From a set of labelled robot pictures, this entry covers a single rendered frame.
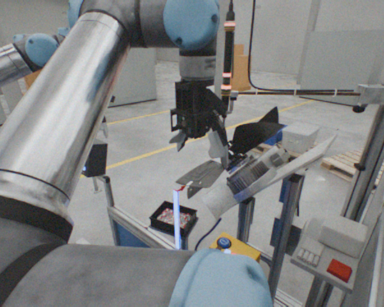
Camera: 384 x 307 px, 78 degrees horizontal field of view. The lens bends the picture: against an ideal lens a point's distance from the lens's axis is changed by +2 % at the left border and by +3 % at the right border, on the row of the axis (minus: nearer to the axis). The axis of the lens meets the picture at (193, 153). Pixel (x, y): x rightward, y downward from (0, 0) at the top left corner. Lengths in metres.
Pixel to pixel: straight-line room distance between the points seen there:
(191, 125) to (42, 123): 0.31
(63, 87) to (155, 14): 0.18
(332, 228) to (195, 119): 0.98
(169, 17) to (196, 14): 0.04
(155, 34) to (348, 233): 1.16
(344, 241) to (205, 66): 1.06
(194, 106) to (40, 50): 0.40
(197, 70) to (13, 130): 0.33
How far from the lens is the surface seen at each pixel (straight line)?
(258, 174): 1.21
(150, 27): 0.39
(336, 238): 1.33
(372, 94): 1.27
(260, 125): 1.05
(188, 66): 0.48
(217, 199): 1.25
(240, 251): 0.93
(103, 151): 1.40
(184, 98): 0.49
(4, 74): 0.74
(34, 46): 0.72
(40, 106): 0.25
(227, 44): 1.07
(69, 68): 0.29
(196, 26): 0.36
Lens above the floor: 1.75
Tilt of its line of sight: 26 degrees down
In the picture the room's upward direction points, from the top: straight up
